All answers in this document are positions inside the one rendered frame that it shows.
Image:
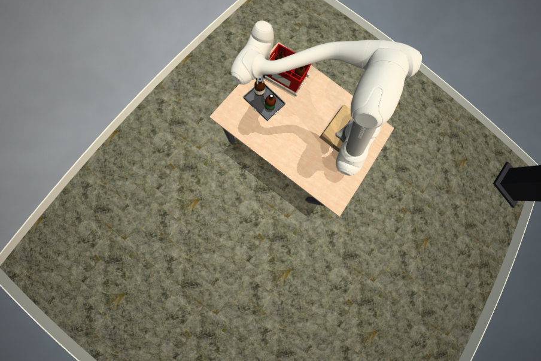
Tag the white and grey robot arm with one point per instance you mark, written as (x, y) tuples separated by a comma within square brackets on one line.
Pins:
[(386, 64)]

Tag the red divided crate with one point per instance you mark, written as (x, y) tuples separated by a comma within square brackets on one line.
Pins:
[(288, 79)]

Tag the brown bottle with white and blue cap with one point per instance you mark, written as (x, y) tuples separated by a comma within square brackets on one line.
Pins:
[(259, 89)]

